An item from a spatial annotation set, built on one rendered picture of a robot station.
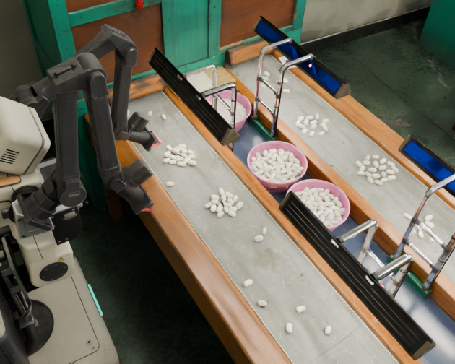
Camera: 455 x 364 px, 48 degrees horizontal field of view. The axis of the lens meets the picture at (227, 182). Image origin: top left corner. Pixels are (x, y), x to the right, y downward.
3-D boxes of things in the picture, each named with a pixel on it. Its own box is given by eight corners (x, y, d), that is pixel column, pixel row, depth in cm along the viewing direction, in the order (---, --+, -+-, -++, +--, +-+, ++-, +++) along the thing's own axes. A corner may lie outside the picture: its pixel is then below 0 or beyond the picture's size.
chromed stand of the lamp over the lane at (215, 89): (201, 177, 230) (200, 97, 198) (179, 150, 242) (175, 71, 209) (235, 162, 238) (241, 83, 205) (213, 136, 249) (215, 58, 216)
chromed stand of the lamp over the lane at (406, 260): (343, 353, 176) (375, 284, 143) (307, 308, 187) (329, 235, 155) (383, 326, 184) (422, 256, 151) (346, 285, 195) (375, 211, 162)
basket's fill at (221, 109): (216, 141, 246) (217, 131, 242) (193, 114, 259) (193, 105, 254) (254, 125, 255) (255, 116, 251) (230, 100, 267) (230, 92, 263)
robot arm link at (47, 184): (37, 188, 148) (42, 200, 145) (61, 164, 147) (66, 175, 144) (61, 198, 156) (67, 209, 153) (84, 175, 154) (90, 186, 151)
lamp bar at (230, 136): (222, 147, 191) (223, 133, 186) (147, 63, 226) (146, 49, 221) (240, 139, 194) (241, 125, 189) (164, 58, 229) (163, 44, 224)
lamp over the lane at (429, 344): (414, 362, 137) (423, 350, 132) (277, 209, 172) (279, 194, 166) (435, 347, 140) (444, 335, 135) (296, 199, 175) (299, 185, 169)
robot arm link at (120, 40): (110, 12, 173) (122, 28, 168) (130, 38, 185) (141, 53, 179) (7, 94, 174) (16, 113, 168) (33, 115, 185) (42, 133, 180)
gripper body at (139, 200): (141, 183, 172) (129, 173, 166) (153, 204, 166) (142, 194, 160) (126, 195, 172) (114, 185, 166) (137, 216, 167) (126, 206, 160)
